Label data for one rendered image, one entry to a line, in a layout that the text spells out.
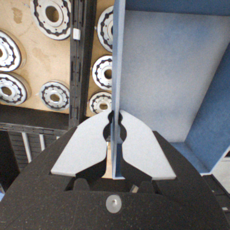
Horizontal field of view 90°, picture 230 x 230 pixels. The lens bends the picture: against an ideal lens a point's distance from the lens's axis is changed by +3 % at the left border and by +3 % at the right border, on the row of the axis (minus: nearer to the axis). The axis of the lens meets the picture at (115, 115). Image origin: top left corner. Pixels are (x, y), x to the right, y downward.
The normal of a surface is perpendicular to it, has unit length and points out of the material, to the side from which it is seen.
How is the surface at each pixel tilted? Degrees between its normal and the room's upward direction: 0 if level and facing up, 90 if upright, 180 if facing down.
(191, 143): 90
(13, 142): 0
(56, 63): 0
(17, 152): 0
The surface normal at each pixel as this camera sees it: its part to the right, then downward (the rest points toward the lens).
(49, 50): 0.06, 0.50
